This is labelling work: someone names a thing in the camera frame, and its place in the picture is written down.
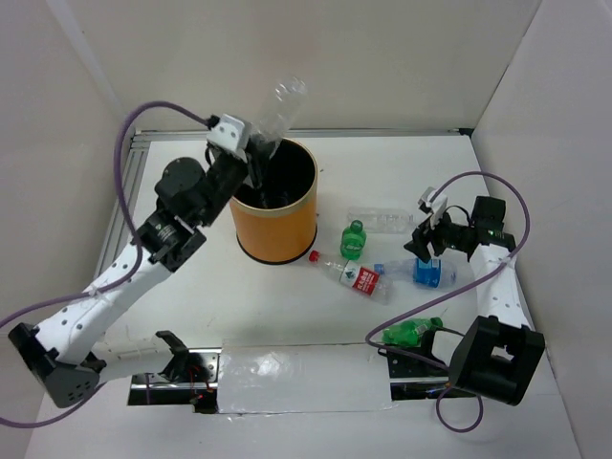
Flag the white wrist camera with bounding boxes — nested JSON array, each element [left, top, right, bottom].
[[207, 114, 252, 162], [418, 186, 448, 229]]

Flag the clear bottle red label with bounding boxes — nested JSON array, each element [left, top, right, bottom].
[[308, 251, 393, 304]]

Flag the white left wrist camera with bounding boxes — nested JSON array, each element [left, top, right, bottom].
[[207, 114, 252, 162]]

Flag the orange cylindrical bin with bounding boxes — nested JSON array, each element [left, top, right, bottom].
[[229, 139, 318, 265]]

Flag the clear bottle blue label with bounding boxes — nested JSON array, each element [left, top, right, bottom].
[[373, 258, 457, 289]]

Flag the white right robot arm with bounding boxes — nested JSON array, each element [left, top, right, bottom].
[[404, 187, 545, 405]]

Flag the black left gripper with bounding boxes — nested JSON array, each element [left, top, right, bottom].
[[201, 136, 278, 228]]

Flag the crushed green plastic bottle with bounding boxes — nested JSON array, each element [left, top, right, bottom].
[[382, 317, 444, 348]]

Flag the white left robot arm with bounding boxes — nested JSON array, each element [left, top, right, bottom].
[[9, 135, 278, 408]]

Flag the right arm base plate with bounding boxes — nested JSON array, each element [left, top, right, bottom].
[[384, 353, 448, 402]]

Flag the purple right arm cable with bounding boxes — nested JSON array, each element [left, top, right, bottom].
[[364, 171, 532, 434]]

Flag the small green bottle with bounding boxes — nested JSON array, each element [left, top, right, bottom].
[[340, 220, 367, 261]]

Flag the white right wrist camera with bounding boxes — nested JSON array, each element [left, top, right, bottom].
[[418, 186, 448, 229]]

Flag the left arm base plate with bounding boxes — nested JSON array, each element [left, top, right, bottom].
[[127, 348, 222, 414]]

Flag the crushed clear plastic bottle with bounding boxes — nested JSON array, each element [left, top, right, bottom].
[[254, 76, 308, 143]]

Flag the clear bottle without label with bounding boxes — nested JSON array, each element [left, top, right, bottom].
[[347, 207, 416, 234]]

